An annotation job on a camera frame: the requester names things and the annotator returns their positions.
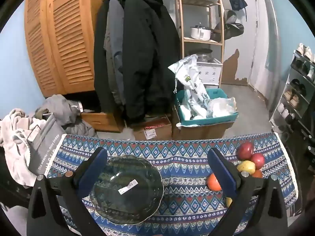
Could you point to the group of shoes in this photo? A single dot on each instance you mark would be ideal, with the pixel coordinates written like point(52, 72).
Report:
point(294, 99)

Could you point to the white plastic basket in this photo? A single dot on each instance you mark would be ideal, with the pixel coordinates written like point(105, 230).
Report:
point(210, 75)

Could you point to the dark jacket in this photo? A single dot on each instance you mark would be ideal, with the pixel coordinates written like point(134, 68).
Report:
point(99, 54)

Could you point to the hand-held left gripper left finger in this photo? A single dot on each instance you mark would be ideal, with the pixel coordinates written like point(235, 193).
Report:
point(93, 167)

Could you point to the teal plastic bin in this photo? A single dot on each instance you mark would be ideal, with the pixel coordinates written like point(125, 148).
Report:
point(209, 120)

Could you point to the clear plastic bag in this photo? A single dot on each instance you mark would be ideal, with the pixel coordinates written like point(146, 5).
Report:
point(221, 107)

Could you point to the large cardboard box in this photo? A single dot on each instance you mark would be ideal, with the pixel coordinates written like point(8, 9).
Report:
point(201, 131)

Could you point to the grey shoe rack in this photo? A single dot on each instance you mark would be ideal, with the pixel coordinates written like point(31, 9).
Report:
point(290, 113)

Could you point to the blue patterned tablecloth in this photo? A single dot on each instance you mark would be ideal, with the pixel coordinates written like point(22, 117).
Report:
point(182, 157)

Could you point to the wooden shelf unit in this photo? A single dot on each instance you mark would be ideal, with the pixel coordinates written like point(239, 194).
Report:
point(181, 17)

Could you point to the white printed rice bag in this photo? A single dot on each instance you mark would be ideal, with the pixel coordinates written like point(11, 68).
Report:
point(189, 78)

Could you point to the black coat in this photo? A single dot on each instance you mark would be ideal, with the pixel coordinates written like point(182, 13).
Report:
point(147, 54)

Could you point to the small cardboard box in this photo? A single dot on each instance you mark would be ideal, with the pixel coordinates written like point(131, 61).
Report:
point(157, 127)

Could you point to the orange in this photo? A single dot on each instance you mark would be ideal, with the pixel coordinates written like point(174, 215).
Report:
point(212, 183)
point(257, 174)

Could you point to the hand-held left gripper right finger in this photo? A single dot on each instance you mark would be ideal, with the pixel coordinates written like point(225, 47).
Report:
point(221, 167)

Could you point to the white cooking pot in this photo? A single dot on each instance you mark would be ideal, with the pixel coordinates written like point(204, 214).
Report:
point(200, 33)

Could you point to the clear glass bowl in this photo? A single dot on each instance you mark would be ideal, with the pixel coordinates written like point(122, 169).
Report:
point(115, 172)

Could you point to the grey coat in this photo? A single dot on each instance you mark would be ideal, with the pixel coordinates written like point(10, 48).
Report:
point(114, 41)

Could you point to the dark blue umbrella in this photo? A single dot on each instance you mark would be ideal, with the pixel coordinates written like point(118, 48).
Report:
point(237, 2)

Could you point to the yellow-green mango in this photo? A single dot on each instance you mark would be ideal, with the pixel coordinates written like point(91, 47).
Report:
point(246, 167)

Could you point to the dark cloth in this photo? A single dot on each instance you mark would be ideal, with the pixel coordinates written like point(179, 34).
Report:
point(12, 191)

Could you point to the metal pot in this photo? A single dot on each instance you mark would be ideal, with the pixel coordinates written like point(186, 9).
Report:
point(204, 54)

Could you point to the grey tote bag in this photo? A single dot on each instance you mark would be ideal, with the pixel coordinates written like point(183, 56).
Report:
point(44, 147)

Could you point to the dark cap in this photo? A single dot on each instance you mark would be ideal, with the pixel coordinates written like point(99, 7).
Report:
point(231, 17)
point(233, 30)

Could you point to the red apple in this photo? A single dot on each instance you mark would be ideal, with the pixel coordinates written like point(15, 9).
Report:
point(245, 150)
point(258, 160)

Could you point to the white door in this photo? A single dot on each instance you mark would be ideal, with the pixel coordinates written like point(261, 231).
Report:
point(263, 41)

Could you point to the wooden louvred wardrobe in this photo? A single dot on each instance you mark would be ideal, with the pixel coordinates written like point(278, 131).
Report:
point(64, 29)

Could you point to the wooden drawer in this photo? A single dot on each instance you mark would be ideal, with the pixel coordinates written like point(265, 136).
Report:
point(101, 121)

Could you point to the yellow pear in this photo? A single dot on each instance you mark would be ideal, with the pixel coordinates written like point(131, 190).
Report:
point(228, 201)

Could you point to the grey clothing pile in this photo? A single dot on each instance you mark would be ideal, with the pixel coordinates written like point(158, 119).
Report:
point(59, 108)

